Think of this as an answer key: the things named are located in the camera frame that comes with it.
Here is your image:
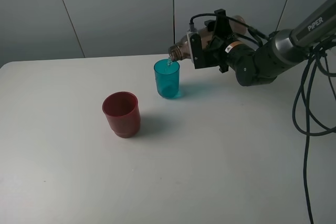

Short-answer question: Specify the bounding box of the black camera cable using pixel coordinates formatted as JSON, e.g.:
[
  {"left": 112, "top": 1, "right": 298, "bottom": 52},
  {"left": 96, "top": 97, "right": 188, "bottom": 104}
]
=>
[{"left": 189, "top": 13, "right": 270, "bottom": 42}]

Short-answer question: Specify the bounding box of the smoky brown transparent bottle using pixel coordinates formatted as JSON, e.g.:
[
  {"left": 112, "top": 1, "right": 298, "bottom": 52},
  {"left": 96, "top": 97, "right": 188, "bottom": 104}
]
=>
[{"left": 167, "top": 14, "right": 249, "bottom": 62}]

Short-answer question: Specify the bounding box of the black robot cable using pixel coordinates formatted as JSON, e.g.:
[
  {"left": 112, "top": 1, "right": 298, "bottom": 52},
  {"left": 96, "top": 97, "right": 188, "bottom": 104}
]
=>
[{"left": 292, "top": 40, "right": 336, "bottom": 224}]

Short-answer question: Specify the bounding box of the teal translucent plastic cup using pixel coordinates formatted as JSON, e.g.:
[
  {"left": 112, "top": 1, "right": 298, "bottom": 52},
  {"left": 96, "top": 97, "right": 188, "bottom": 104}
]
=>
[{"left": 154, "top": 59, "right": 180, "bottom": 99}]

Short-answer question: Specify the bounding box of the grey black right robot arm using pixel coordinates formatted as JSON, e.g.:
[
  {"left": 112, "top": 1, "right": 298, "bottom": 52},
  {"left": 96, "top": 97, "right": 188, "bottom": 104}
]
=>
[{"left": 205, "top": 0, "right": 335, "bottom": 87}]

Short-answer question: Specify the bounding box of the red plastic cup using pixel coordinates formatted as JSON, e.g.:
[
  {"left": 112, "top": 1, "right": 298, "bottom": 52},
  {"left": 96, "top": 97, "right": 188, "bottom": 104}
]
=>
[{"left": 102, "top": 91, "right": 141, "bottom": 138}]

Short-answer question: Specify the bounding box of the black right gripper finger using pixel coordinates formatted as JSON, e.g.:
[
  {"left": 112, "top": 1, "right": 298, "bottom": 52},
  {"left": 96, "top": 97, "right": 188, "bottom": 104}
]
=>
[
  {"left": 219, "top": 63, "right": 229, "bottom": 73},
  {"left": 206, "top": 16, "right": 233, "bottom": 39}
]

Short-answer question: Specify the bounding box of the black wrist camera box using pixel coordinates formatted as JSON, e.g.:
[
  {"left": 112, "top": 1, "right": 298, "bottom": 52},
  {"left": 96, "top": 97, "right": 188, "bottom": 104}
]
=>
[{"left": 187, "top": 32, "right": 212, "bottom": 69}]

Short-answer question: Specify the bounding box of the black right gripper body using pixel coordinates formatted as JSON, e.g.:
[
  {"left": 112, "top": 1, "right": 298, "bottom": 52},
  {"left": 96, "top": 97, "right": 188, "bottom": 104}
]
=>
[{"left": 207, "top": 35, "right": 254, "bottom": 70}]

